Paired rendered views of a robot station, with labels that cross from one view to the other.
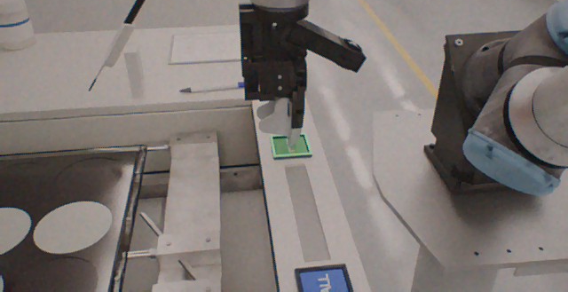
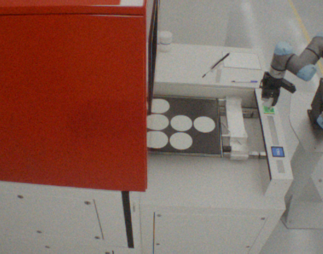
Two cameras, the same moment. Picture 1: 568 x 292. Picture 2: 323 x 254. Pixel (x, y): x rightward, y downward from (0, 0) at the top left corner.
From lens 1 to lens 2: 1.06 m
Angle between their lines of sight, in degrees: 16
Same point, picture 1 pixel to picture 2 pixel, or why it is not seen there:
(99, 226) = (212, 125)
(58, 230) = (200, 124)
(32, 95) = (181, 75)
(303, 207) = (272, 129)
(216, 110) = (242, 89)
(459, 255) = (310, 147)
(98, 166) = (204, 104)
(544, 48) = not seen: outside the picture
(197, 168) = (234, 109)
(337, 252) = (280, 143)
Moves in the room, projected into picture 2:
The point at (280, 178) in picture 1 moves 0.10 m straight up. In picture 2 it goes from (266, 120) to (271, 104)
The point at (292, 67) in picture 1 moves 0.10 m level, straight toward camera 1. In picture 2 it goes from (276, 91) to (277, 106)
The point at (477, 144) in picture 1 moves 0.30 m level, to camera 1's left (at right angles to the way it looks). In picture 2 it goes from (320, 120) to (256, 110)
